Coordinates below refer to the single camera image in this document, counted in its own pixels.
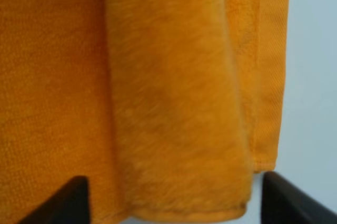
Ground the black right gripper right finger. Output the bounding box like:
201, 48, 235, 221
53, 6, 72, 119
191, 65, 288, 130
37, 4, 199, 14
263, 172, 336, 224

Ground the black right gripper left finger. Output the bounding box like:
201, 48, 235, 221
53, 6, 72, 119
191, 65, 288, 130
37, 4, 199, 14
19, 176, 89, 224

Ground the orange microfibre towel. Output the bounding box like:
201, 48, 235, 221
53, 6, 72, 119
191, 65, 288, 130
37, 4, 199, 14
1, 0, 289, 223

